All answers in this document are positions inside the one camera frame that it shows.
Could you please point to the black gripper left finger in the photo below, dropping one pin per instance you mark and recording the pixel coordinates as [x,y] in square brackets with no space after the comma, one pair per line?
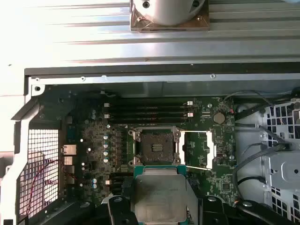
[117,211]

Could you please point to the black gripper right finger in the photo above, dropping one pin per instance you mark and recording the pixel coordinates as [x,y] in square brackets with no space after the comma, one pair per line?
[213,211]

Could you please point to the silver green CPU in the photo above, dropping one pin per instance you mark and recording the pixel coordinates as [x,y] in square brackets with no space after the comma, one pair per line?
[159,197]

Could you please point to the metal socket cover frame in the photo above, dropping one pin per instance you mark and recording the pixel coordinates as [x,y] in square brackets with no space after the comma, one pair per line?
[211,150]

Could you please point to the black RAM slot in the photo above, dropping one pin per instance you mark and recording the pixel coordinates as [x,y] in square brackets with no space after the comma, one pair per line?
[147,109]
[147,103]
[147,114]
[147,120]

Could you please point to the green motherboard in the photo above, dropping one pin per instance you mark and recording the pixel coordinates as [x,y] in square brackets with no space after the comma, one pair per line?
[206,182]

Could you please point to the grey metal drive cage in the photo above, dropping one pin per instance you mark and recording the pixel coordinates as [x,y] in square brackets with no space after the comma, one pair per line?
[283,168]

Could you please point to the silver coin battery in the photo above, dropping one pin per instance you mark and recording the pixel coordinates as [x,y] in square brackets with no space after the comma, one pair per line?
[219,118]

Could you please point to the black PC case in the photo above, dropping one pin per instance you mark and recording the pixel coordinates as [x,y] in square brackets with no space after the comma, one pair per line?
[140,71]

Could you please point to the brown square base plate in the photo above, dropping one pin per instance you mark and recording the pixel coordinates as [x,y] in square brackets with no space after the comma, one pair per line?
[201,23]

